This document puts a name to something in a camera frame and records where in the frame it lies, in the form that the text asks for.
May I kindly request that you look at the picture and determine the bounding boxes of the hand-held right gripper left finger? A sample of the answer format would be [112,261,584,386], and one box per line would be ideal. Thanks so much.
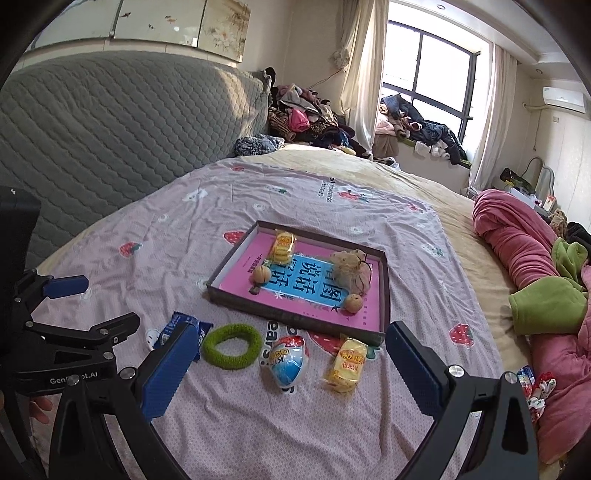
[48,320,201,480]

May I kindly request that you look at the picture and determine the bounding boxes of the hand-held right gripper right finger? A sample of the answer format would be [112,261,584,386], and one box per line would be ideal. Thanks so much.
[385,320,541,480]

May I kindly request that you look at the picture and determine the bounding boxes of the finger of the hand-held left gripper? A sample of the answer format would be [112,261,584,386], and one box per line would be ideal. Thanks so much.
[25,313,140,366]
[14,270,89,324]

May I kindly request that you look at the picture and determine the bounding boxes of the blue snack packet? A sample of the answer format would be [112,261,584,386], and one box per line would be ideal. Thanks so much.
[148,312,213,363]

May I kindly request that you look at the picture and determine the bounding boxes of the green hair scrunchie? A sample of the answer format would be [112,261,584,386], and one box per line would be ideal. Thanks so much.
[202,323,263,370]

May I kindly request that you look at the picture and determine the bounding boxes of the yellow rice cracker packet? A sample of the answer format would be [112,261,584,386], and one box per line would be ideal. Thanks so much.
[270,229,297,261]
[322,336,374,394]

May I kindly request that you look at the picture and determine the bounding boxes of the beige mesh pouch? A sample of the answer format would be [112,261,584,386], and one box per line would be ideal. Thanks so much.
[329,249,372,294]

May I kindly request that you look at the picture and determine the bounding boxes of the dark grey shallow box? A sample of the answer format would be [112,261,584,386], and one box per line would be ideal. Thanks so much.
[206,220,391,347]

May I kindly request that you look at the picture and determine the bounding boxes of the person's left hand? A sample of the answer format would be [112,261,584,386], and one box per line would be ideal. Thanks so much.
[28,398,54,424]

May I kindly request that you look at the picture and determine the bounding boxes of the red clear candy packet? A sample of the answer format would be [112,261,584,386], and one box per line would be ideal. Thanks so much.
[515,366,539,398]

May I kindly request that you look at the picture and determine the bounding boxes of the pink printed bedsheet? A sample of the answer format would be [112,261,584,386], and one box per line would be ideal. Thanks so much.
[34,159,509,480]

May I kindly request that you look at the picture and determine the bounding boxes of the blue white toy egg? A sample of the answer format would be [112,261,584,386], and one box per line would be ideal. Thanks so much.
[260,335,309,389]

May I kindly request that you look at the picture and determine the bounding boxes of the red white printed packet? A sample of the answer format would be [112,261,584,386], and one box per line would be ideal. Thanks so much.
[526,371,558,423]

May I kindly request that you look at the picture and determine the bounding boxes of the grey quilted headboard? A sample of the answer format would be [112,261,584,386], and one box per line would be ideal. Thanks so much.
[0,51,271,278]

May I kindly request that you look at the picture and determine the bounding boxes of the green fleece cloth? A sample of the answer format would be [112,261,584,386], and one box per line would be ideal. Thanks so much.
[509,237,591,335]

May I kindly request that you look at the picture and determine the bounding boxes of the pink blanket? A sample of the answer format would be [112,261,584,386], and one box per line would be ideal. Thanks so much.
[473,189,591,464]

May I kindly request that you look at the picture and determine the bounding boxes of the dark cloth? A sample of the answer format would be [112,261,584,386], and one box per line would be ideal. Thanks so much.
[566,222,591,246]

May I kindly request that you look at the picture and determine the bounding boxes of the black bag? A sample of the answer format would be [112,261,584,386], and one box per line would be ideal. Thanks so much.
[501,167,532,186]

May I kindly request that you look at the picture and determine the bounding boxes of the pale oval panel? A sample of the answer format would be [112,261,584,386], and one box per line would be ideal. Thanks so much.
[526,157,557,199]

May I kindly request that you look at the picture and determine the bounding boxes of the dark blue clothes pile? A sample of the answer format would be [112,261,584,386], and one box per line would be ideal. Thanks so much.
[374,95,472,167]

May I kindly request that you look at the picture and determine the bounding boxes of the blue knitted cloth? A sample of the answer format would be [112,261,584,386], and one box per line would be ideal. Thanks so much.
[232,134,283,158]

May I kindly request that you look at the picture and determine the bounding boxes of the white curtain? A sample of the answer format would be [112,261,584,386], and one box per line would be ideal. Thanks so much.
[339,0,391,158]
[468,44,518,195]

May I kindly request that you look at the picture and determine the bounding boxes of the mixed clothes pile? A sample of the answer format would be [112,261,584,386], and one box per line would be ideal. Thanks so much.
[263,67,372,158]

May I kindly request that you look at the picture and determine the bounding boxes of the dark framed window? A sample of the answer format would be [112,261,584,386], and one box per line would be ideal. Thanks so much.
[381,21,492,162]

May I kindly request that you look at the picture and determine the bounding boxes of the white air conditioner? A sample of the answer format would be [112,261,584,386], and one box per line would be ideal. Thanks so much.
[542,86,587,112]

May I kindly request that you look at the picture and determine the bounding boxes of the wall painting panels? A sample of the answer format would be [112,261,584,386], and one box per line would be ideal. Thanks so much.
[32,0,252,63]

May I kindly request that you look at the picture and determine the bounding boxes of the air conditioner cable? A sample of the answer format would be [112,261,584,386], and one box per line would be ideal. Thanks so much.
[524,102,549,153]

